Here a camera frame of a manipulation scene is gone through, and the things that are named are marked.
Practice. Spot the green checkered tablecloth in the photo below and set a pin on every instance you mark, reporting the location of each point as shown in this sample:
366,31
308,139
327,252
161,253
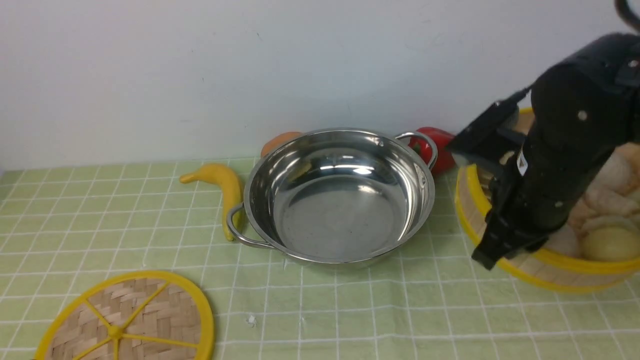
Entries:
66,229

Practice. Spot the bamboo steamer basket yellow rim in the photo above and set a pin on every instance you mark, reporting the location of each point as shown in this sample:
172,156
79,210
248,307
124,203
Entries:
559,265

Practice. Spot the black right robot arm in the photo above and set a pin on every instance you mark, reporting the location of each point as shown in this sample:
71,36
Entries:
584,107

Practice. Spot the yellow toy banana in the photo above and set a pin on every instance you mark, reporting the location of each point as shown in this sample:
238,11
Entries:
231,187

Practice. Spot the stainless steel pot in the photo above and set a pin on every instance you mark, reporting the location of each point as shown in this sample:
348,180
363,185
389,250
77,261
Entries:
338,197

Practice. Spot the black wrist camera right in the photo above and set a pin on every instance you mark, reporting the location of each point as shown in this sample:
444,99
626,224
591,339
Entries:
491,135

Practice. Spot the red toy bell pepper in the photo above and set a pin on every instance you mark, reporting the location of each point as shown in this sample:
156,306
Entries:
441,138

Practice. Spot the yellow green round bun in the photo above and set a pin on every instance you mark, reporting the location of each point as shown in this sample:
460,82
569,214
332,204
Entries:
611,244

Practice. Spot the orange toy vegetable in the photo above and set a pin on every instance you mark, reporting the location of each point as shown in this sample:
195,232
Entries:
278,141

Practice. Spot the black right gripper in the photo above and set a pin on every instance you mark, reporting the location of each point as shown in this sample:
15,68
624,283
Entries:
533,196

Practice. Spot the white dumpling lower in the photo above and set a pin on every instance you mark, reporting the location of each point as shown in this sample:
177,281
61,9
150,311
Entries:
606,202

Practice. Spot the woven bamboo steamer lid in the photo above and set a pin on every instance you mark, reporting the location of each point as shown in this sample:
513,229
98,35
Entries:
141,315

